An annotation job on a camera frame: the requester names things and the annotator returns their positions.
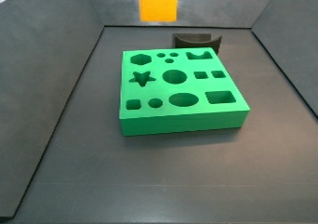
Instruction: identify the orange rectangular block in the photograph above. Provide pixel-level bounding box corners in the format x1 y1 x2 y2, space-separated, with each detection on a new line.
138 0 177 22

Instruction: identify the black curved foam piece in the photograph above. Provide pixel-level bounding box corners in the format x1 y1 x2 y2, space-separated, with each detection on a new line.
172 33 221 53

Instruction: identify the green foam shape-sorter board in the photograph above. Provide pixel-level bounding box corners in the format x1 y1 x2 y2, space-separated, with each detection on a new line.
118 47 249 136

